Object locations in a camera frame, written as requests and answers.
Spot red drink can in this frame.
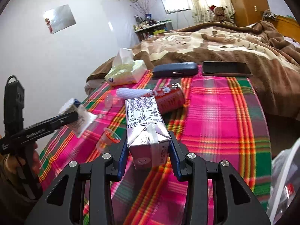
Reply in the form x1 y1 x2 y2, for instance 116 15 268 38
151 83 185 115

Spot black tablet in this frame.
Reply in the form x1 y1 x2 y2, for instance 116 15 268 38
202 61 252 77

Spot cluttered side desk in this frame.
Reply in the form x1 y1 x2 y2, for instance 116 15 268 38
135 20 173 42

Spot brown teddy bear santa hat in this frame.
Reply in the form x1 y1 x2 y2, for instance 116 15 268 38
209 5 234 25

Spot pink plaid table cloth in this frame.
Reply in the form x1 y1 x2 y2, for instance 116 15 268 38
40 71 271 224

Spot tiny clear jelly cup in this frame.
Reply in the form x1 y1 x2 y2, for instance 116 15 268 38
104 94 124 111

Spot white wrapper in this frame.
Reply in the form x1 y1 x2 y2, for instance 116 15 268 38
58 98 97 138

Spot small wall window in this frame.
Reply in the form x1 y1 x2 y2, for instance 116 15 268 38
161 0 191 14

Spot orange wooden headboard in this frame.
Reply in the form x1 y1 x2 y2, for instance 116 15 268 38
273 16 300 42

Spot wall poster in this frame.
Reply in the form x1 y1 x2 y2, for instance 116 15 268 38
43 5 76 34

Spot brown fleece bed blanket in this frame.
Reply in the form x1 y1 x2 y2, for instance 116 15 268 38
85 20 300 120

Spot dried branches in vase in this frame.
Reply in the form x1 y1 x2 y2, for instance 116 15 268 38
130 0 150 20

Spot orange wooden wardrobe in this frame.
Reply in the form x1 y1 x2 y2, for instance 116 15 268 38
231 0 269 26

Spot tissue pack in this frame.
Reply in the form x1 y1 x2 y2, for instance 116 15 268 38
105 48 147 86

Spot small clear plastic cup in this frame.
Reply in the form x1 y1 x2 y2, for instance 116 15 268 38
96 127 121 153

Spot clear trash bag liner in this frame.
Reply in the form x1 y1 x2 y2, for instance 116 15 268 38
267 140 299 224

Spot dark blue glasses case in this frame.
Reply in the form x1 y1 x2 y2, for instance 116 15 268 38
153 62 198 78

